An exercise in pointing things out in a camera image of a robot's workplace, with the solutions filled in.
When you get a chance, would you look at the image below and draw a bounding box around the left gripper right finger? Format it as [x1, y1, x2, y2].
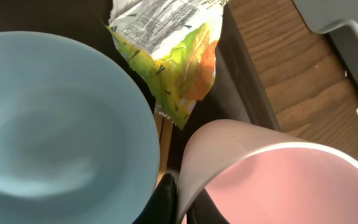
[186, 189, 229, 224]

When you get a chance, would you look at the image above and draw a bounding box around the small light blue bowl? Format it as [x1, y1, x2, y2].
[0, 32, 159, 223]

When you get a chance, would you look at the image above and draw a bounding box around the pink plastic cup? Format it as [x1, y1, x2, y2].
[176, 119, 358, 223]

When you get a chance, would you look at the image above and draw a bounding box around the wooden chopstick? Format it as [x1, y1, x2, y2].
[154, 112, 173, 184]

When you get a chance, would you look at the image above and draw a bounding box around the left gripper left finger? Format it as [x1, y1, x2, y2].
[133, 174, 177, 224]

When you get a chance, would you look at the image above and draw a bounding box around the yellow green snack wrapper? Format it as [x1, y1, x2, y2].
[107, 0, 227, 128]

